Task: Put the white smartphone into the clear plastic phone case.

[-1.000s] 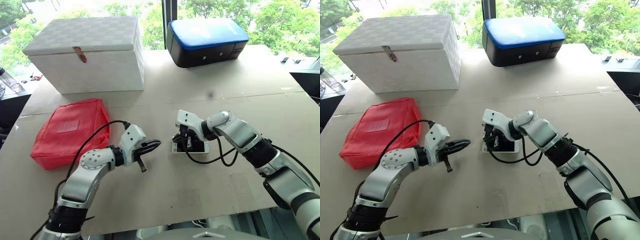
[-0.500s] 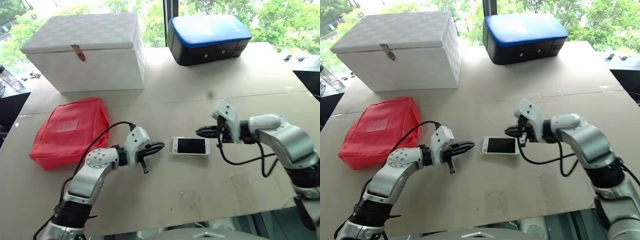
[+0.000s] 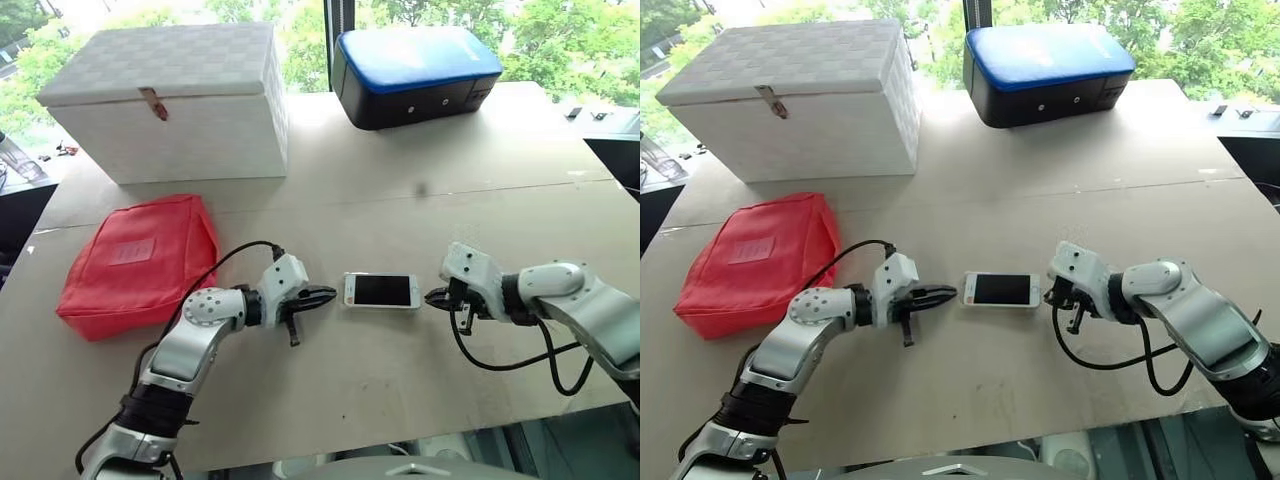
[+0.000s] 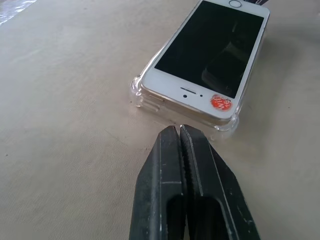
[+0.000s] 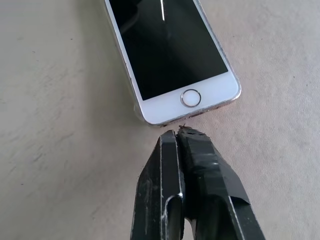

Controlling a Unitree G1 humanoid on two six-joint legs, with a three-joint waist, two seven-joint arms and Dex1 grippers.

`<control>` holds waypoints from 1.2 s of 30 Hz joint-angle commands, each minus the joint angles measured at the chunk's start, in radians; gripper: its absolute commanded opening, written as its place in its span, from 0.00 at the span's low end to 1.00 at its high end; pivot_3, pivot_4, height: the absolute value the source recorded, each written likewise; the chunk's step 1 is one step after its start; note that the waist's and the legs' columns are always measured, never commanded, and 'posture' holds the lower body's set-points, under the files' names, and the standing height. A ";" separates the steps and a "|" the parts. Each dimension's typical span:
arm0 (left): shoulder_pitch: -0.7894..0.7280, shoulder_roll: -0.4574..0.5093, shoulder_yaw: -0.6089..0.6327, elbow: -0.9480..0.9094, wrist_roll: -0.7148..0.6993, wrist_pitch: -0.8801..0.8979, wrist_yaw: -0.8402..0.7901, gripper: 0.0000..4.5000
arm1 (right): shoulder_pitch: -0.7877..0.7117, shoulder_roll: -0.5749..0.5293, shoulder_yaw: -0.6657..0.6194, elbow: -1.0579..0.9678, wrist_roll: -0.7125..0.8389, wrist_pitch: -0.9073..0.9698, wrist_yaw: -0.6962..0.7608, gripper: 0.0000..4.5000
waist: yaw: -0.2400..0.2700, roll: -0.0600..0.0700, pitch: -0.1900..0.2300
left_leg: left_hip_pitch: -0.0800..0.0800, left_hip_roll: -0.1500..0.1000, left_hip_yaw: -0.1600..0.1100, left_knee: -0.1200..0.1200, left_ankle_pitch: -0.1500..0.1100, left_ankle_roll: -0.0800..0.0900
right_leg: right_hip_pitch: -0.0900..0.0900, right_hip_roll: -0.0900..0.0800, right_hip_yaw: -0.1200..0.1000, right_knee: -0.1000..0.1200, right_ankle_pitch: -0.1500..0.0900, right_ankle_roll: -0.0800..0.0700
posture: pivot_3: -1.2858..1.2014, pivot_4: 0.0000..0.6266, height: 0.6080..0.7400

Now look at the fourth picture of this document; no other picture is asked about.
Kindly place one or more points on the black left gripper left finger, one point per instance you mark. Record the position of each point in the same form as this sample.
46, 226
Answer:
160, 190

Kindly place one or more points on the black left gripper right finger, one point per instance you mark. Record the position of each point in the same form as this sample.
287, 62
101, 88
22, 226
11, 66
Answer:
217, 195

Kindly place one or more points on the white smartphone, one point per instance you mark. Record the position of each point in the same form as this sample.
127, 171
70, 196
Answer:
207, 50

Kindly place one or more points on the brown cardboard sheet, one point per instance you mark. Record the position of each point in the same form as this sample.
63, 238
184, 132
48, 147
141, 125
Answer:
62, 125

